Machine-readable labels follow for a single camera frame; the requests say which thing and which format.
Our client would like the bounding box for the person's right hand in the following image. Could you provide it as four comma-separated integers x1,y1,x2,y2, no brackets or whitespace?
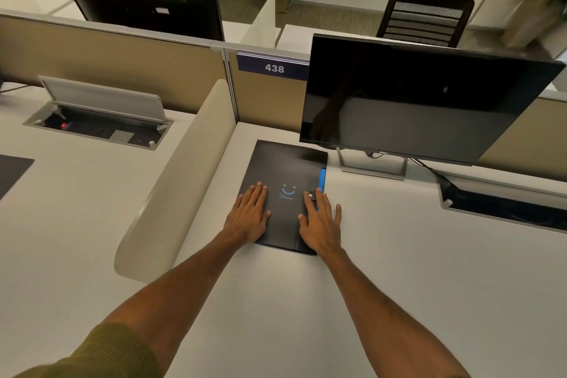
297,188,344,257

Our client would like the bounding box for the person's left hand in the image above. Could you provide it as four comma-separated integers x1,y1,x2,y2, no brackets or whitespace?
223,182,271,244

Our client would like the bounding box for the black folder with smiley print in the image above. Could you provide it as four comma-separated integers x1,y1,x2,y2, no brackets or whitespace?
236,139,329,255

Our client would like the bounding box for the person's left forearm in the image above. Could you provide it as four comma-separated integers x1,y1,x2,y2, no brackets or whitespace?
104,228,258,363

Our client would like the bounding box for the person's right forearm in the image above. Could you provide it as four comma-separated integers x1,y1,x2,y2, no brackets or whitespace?
317,246,473,378

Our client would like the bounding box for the silver monitor stand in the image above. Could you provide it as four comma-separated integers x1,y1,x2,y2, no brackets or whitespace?
336,147,408,182

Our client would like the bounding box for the beige desk partition panel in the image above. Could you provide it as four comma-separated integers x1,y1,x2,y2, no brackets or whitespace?
224,41,567,171
0,9,227,115

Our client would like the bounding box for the blue desk number label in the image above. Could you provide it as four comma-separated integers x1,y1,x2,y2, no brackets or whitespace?
236,51,310,82

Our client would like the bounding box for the black computer monitor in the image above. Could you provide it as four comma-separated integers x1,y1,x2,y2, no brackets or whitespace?
51,0,226,42
299,33,567,166

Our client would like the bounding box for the olive green sleeve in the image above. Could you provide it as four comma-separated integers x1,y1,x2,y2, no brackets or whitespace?
11,322,165,378

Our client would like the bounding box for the black mesh office chair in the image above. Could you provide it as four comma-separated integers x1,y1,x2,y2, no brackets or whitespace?
376,0,475,49

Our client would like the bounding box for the black desk mat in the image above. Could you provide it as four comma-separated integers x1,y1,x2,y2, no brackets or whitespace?
0,154,35,201

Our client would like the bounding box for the black monitor cable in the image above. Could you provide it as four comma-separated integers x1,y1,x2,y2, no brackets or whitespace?
409,158,459,199

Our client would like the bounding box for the desk cable box with lid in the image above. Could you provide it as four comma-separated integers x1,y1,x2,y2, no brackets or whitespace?
23,75,174,151

